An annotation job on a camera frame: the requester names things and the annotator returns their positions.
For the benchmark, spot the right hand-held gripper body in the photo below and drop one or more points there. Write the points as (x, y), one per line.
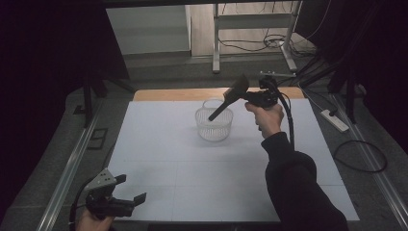
(266, 97)

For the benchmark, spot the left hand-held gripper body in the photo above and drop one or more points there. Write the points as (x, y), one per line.
(106, 207)

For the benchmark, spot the black spatula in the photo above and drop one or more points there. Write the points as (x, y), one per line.
(231, 96)

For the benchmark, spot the white plastic basket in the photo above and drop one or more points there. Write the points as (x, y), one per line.
(214, 130)

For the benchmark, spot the person's right hand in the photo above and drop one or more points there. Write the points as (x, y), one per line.
(269, 120)

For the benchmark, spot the person's left hand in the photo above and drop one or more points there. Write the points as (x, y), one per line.
(91, 224)

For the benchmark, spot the white table mat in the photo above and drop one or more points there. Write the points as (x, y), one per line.
(160, 154)

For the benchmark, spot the white power strip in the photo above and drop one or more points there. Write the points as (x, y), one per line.
(335, 121)

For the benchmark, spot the white metal stand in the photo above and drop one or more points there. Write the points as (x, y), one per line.
(253, 21)

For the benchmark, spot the black tripod stand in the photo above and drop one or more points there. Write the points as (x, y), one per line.
(87, 102)

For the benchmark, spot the black stand with legs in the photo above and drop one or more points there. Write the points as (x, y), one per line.
(351, 96)

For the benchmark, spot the black rectangular frame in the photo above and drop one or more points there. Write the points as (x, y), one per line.
(97, 139)

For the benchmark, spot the aluminium floor rail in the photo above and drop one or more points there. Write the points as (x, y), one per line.
(381, 183)
(67, 179)

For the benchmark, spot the white wall panel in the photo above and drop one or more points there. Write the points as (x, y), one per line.
(147, 30)

